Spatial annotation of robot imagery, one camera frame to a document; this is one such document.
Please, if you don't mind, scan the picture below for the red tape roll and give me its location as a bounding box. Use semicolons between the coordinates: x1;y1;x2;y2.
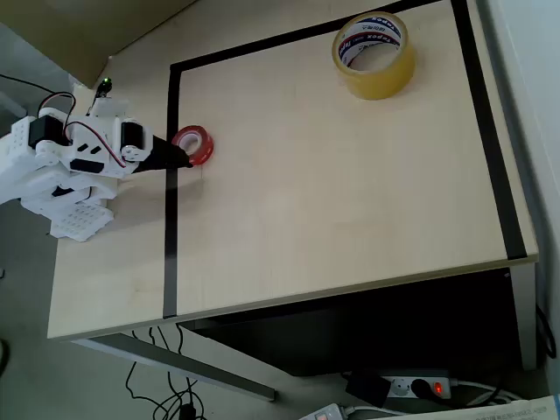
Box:
171;125;214;166

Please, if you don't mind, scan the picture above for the yellow tape roll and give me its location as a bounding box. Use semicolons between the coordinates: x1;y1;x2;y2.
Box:
331;11;417;101

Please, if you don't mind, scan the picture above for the controller board with green light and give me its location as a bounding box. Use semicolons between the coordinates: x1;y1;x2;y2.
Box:
87;77;129;118

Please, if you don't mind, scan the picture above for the white furniture leg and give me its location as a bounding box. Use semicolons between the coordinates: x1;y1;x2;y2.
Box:
0;90;29;119

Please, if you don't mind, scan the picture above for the brown cardboard box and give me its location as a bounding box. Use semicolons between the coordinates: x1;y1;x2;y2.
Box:
0;0;198;88

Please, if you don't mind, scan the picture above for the grey table leg bar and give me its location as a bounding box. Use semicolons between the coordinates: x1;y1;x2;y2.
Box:
72;332;277;403

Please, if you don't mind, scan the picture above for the black power adapter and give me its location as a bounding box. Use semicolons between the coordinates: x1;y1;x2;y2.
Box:
345;371;393;409

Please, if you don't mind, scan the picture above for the black round plug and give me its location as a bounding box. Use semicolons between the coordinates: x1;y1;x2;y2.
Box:
410;378;435;400

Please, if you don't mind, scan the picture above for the grey upright table leg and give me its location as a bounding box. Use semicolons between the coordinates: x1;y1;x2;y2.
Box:
509;262;538;372

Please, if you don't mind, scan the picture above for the printed paper sheet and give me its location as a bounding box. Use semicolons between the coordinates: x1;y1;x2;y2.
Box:
415;393;560;420

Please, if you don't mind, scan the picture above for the black floor cable bundle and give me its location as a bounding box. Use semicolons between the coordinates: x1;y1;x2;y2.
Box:
124;323;207;420

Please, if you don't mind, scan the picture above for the white power strip, orange switch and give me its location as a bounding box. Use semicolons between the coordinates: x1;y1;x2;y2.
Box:
299;402;352;420

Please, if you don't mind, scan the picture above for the white power strip, red switch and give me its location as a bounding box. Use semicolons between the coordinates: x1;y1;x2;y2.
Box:
379;370;459;400

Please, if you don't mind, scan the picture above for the white power cable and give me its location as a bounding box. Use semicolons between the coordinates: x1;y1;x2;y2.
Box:
454;379;514;407

